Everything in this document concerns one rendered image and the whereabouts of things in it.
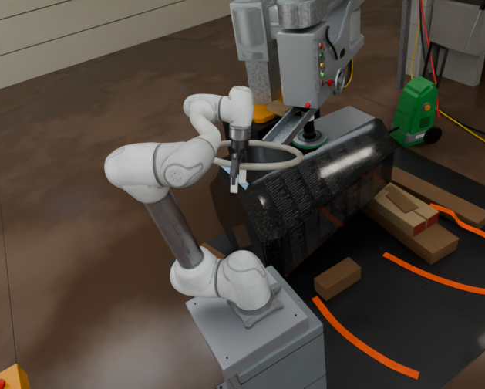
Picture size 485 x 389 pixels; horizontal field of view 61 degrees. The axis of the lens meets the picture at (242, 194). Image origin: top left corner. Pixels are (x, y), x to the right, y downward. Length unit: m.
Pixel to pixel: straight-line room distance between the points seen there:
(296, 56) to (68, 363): 2.33
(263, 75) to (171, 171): 2.20
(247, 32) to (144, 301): 2.03
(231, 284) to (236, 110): 0.68
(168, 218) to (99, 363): 1.72
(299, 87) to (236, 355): 1.44
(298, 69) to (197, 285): 1.28
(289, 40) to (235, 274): 1.28
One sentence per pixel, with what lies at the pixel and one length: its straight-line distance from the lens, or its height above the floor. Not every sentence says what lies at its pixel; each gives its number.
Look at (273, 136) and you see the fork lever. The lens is 2.28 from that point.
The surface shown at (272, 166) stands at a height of 1.28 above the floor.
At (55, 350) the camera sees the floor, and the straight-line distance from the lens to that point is 3.18.
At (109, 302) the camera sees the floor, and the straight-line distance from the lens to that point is 3.23.
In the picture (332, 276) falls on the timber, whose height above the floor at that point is 0.14.
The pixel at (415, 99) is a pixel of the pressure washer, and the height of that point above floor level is 0.48.
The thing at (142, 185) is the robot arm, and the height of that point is 1.60.
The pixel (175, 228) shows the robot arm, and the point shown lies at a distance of 1.43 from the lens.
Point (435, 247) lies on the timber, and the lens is 3.05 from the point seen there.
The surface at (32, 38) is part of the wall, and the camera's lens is 8.09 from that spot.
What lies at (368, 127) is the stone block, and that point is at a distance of 2.84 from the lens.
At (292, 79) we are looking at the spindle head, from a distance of 2.37.
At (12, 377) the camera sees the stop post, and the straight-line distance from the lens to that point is 1.70.
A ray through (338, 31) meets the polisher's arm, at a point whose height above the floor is 1.45.
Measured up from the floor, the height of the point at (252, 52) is 1.22.
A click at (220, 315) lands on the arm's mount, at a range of 1.79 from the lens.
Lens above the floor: 2.29
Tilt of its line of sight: 38 degrees down
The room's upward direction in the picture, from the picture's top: 11 degrees counter-clockwise
